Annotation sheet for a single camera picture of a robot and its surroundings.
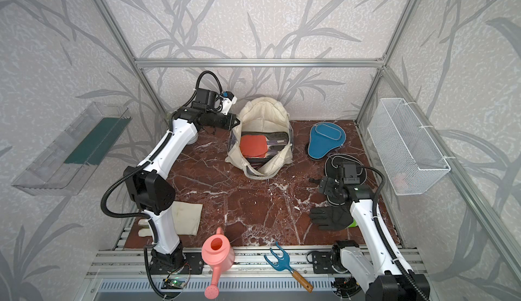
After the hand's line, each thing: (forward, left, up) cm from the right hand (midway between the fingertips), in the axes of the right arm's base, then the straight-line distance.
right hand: (332, 185), depth 83 cm
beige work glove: (-9, +61, -8) cm, 62 cm away
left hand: (+22, +38, +17) cm, 47 cm away
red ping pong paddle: (+21, +33, 0) cm, 39 cm away
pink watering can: (-25, +43, +1) cm, 49 cm away
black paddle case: (+16, -6, -7) cm, 19 cm away
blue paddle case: (+32, -4, -7) cm, 33 cm away
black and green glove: (-10, -2, -8) cm, 13 cm away
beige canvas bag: (+35, +28, +7) cm, 45 cm away
